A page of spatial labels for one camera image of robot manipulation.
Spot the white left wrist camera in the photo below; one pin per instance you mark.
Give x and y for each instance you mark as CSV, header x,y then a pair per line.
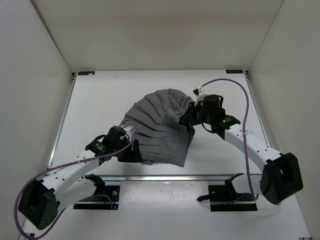
x,y
130,130

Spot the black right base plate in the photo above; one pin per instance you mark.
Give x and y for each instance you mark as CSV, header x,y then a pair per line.
x,y
223,199

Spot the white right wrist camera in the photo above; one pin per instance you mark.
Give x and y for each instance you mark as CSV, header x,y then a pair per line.
x,y
200,94

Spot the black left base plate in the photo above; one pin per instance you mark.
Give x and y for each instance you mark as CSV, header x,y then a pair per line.
x,y
105,198

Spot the blue right corner label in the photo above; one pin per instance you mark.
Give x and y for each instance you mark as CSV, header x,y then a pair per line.
x,y
234,71

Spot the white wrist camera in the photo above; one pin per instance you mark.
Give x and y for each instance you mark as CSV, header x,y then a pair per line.
x,y
130,130
200,94

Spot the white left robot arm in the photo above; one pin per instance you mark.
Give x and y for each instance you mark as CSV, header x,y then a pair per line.
x,y
43,199

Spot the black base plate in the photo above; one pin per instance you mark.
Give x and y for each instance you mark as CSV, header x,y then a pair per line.
x,y
105,198
223,199

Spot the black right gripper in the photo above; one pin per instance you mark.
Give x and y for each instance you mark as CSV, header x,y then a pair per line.
x,y
188,117

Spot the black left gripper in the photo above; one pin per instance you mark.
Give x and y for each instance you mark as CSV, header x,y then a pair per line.
x,y
133,154

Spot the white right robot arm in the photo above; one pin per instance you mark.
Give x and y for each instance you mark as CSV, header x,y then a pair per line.
x,y
281,175

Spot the blue left corner label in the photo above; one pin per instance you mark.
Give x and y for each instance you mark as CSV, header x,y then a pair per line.
x,y
86,73

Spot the grey pleated skirt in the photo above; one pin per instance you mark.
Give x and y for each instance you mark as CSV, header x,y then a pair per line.
x,y
162,138

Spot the aluminium front rail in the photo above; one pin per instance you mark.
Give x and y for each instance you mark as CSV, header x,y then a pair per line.
x,y
164,178

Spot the blue corner label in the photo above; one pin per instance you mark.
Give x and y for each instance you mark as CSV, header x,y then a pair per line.
x,y
234,71
86,73

